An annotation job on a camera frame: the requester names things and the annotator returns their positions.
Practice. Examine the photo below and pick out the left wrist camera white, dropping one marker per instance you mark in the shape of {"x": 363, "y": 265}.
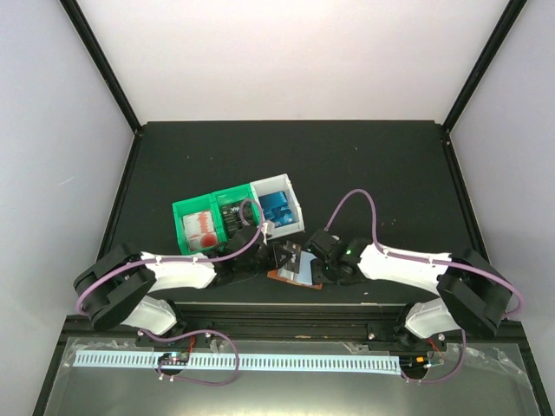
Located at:
{"x": 268, "y": 229}

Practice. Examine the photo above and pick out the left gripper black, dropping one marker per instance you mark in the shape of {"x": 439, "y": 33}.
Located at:
{"x": 275, "y": 262}

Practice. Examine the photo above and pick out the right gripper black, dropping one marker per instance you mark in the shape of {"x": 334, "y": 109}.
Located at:
{"x": 318, "y": 276}

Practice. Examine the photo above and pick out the black frame post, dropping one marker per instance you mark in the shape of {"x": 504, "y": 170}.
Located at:
{"x": 83, "y": 29}
{"x": 502, "y": 28}

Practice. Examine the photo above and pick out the right black frame post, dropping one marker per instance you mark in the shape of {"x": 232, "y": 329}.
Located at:
{"x": 502, "y": 28}

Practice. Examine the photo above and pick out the black vip cards stack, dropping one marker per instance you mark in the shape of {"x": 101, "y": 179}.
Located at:
{"x": 236, "y": 216}

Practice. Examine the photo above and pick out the blue cards stack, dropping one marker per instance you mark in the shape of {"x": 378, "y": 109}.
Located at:
{"x": 276, "y": 208}

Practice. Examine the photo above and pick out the brown leather card holder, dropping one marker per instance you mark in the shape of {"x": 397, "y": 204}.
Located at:
{"x": 303, "y": 278}

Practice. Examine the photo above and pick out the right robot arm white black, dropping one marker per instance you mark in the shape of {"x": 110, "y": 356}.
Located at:
{"x": 469, "y": 293}

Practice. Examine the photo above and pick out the green bin middle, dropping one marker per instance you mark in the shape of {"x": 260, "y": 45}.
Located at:
{"x": 231, "y": 195}

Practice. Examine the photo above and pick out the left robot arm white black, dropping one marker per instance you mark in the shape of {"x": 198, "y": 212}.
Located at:
{"x": 119, "y": 288}

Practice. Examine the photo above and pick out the left black frame post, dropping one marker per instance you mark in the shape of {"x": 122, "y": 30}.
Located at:
{"x": 83, "y": 29}

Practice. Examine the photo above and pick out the red white cards stack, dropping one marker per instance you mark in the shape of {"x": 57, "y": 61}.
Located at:
{"x": 199, "y": 229}

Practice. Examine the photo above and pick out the black aluminium rail front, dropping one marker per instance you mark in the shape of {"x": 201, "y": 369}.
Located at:
{"x": 259, "y": 322}

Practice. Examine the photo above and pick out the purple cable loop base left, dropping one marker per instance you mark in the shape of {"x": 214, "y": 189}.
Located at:
{"x": 198, "y": 360}

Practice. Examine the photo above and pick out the white slotted cable duct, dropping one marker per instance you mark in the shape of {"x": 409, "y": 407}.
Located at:
{"x": 315, "y": 363}

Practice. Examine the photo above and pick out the small circuit board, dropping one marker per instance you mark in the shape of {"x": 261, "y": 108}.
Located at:
{"x": 174, "y": 359}

